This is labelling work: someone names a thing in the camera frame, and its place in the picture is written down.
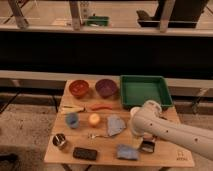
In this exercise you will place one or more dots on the grey-blue towel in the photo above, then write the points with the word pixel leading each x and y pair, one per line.
pixel 115 125

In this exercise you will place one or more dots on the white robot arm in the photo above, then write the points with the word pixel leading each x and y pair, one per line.
pixel 146 118

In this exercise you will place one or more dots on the purple bowl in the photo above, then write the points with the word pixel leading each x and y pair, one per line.
pixel 106 87

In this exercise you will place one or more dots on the red chili pepper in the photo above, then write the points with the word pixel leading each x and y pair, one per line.
pixel 100 107

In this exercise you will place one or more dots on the orange bowl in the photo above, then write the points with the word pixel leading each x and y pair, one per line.
pixel 79 88

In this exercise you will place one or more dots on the green plastic tray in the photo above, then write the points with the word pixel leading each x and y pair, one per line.
pixel 135 90

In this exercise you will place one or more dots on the yellow round fruit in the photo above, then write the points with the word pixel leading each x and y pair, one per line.
pixel 94 119

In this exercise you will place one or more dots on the white plastic cup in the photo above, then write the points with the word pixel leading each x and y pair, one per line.
pixel 133 111

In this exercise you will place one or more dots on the wooden folding table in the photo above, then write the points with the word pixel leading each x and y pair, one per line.
pixel 166 154

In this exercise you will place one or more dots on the yellow banana peel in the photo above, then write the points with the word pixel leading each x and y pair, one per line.
pixel 71 109

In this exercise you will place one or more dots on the blue cup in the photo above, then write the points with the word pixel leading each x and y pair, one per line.
pixel 72 120

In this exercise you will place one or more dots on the metal fork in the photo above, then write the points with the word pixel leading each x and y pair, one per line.
pixel 93 136

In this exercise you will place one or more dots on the green box in background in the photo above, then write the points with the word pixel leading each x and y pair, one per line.
pixel 97 20

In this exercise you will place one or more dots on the blue sponge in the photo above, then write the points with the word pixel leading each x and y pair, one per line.
pixel 126 152

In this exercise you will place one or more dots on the small metal cup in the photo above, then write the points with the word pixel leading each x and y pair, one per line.
pixel 59 140

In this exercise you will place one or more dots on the black rectangular block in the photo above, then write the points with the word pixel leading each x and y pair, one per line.
pixel 86 154

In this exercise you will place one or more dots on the metal square container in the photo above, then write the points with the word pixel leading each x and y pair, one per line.
pixel 147 146

